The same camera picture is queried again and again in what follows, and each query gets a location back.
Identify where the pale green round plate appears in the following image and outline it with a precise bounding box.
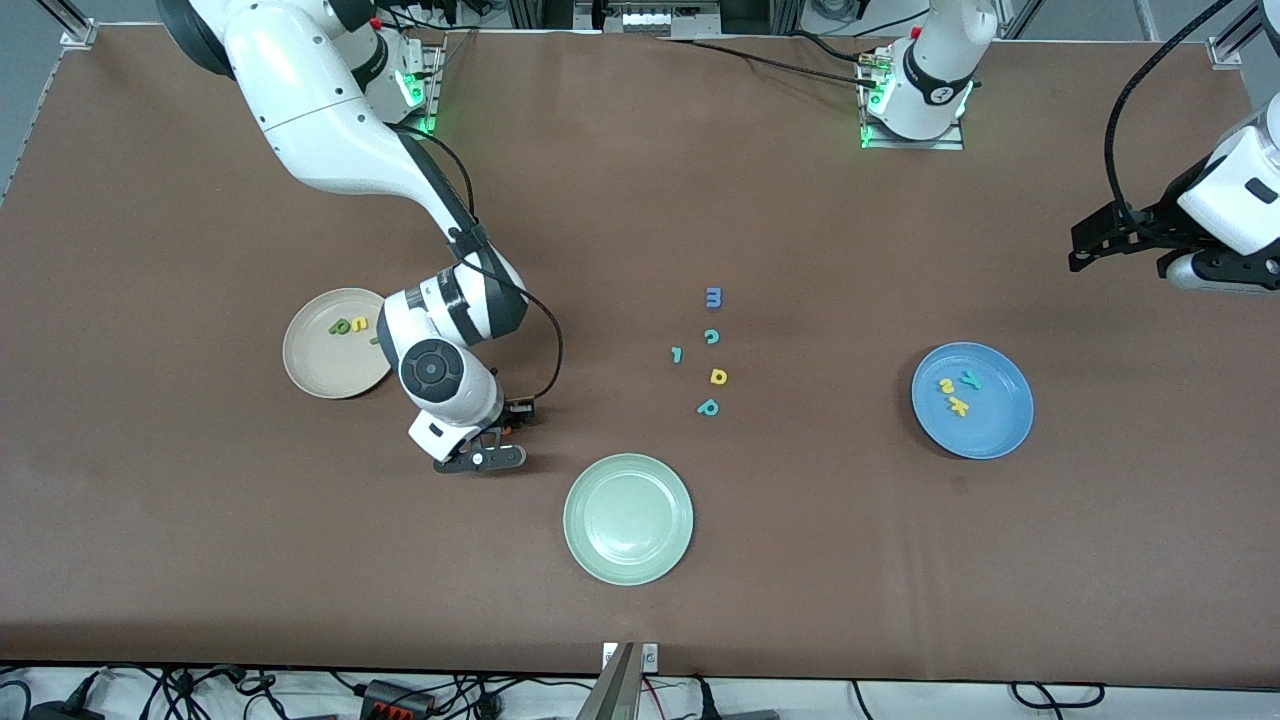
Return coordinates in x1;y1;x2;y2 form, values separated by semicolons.
563;453;695;587

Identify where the beige round plate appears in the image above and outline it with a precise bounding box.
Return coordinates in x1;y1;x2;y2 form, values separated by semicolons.
282;288;393;400

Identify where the blue round plate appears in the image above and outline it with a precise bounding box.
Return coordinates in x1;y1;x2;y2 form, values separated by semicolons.
911;342;1035;461

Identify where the black power strip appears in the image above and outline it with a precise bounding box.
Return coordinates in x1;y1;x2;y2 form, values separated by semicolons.
362;680;438;719

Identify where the grey electronics box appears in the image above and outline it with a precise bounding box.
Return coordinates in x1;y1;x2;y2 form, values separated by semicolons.
575;0;721;39

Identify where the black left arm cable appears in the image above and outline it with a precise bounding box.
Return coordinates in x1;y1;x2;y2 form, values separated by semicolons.
1103;0;1236;216

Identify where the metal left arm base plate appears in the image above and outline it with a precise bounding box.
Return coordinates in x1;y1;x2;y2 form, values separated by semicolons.
860;50;966;151

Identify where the grey camera mounting pole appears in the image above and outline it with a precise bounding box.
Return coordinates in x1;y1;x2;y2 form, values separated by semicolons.
575;642;641;720

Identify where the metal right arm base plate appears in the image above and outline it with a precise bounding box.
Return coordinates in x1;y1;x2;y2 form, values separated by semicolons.
395;40;446;136

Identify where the short black tabletop cable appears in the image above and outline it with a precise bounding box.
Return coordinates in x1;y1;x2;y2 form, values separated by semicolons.
785;30;876;66

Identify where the long black tabletop cable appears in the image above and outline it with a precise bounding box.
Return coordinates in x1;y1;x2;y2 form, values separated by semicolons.
655;35;881;91

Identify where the black looped floor cable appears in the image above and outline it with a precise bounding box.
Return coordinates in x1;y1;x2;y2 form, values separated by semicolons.
1010;682;1106;711

